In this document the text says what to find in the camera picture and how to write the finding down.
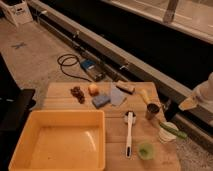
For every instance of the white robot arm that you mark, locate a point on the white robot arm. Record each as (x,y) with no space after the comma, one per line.
(202,93)

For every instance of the yellow plastic tray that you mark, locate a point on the yellow plastic tray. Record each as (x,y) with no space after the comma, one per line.
(61,140)

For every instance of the orange fruit toy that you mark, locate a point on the orange fruit toy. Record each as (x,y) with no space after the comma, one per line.
(93,89)

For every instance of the light blue cloth piece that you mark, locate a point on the light blue cloth piece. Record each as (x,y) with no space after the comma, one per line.
(117,97)

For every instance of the blue grey power box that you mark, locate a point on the blue grey power box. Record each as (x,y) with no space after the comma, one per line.
(92,69)

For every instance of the wooden block brush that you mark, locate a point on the wooden block brush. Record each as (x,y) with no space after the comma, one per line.
(125,87)

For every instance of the dark grape bunch toy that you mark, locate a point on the dark grape bunch toy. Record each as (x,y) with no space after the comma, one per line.
(78,93)

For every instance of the metal cup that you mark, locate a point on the metal cup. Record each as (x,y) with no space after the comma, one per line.
(152,110)

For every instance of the green plastic cup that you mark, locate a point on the green plastic cup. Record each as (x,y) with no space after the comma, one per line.
(146,151)

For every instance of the white bowl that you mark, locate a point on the white bowl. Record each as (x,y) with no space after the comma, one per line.
(164,135)

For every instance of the green stick utensil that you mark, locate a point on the green stick utensil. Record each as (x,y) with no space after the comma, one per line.
(172,129)

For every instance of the black chair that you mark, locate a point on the black chair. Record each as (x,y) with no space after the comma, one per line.
(15,105)

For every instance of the white cardboard box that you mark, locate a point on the white cardboard box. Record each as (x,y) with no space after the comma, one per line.
(17,14)

